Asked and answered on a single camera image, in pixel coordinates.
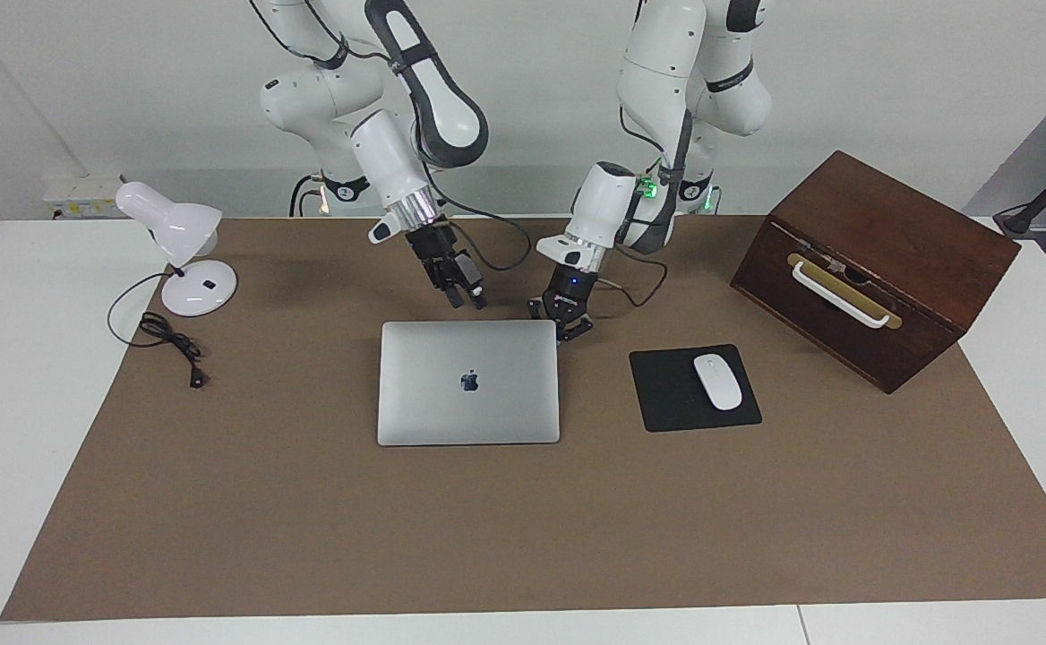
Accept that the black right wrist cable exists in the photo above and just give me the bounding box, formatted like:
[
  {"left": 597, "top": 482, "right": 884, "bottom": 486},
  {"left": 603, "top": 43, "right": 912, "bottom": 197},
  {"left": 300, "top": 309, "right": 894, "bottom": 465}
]
[{"left": 424, "top": 166, "right": 537, "bottom": 274}]

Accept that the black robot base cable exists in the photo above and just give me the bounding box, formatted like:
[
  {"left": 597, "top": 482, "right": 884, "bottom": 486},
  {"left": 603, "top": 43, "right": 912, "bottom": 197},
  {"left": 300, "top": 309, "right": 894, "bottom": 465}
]
[{"left": 288, "top": 173, "right": 331, "bottom": 218}]

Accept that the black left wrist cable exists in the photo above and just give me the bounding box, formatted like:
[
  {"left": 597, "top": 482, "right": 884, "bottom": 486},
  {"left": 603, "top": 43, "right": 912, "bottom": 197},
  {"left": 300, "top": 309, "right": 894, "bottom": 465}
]
[{"left": 595, "top": 242, "right": 669, "bottom": 308}]

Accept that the brown table mat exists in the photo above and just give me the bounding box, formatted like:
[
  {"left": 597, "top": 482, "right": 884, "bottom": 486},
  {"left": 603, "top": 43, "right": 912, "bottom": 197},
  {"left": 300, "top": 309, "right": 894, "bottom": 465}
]
[{"left": 0, "top": 215, "right": 1046, "bottom": 622}]

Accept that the white desk lamp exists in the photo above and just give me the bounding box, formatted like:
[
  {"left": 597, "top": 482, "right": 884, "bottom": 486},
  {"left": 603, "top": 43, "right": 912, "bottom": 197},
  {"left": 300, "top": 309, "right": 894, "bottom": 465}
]
[{"left": 116, "top": 181, "right": 239, "bottom": 317}]

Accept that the white computer mouse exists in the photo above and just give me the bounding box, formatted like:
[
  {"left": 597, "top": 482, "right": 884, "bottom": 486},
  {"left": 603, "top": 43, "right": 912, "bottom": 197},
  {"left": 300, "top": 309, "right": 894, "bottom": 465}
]
[{"left": 693, "top": 354, "right": 744, "bottom": 411}]

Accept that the black stand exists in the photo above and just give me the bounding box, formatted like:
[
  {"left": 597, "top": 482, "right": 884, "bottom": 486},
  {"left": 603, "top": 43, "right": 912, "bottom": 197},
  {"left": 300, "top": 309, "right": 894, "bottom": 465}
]
[{"left": 993, "top": 143, "right": 1046, "bottom": 238}]

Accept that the black mouse pad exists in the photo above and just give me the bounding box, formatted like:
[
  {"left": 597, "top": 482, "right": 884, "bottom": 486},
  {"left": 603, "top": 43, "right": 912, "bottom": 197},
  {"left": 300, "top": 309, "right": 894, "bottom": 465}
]
[{"left": 629, "top": 344, "right": 763, "bottom": 434}]

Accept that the dark brown wooden box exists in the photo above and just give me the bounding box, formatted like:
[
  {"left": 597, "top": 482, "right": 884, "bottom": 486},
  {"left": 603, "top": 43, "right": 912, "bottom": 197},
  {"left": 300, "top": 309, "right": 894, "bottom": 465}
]
[{"left": 730, "top": 150, "right": 1022, "bottom": 395}]

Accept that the grey aluminium laptop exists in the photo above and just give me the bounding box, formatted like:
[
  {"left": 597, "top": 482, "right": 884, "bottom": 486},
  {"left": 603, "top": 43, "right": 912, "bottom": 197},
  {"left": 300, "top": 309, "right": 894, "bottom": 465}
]
[{"left": 376, "top": 320, "right": 562, "bottom": 447}]

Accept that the brass handle plate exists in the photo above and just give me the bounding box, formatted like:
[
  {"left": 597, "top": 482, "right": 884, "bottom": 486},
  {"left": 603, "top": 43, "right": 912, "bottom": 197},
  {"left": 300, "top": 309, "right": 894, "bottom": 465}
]
[{"left": 786, "top": 253, "right": 903, "bottom": 331}]

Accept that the black lamp power cable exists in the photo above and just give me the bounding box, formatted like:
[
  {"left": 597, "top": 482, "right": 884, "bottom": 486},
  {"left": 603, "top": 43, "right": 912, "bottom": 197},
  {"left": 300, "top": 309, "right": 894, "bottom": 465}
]
[{"left": 107, "top": 271, "right": 210, "bottom": 390}]

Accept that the white wall power strip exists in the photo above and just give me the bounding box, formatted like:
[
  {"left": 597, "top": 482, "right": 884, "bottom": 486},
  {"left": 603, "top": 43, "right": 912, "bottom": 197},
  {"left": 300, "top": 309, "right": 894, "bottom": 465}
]
[{"left": 44, "top": 175, "right": 125, "bottom": 220}]

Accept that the white box handle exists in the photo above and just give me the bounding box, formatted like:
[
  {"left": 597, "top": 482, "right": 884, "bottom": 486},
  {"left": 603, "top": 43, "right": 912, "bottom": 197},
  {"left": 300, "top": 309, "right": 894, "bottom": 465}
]
[{"left": 792, "top": 260, "right": 891, "bottom": 329}]

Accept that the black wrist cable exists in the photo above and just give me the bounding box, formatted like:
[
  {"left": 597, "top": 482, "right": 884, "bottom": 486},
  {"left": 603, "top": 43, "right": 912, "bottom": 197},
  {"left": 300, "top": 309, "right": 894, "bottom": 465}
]
[
  {"left": 595, "top": 242, "right": 669, "bottom": 308},
  {"left": 424, "top": 166, "right": 537, "bottom": 274}
]

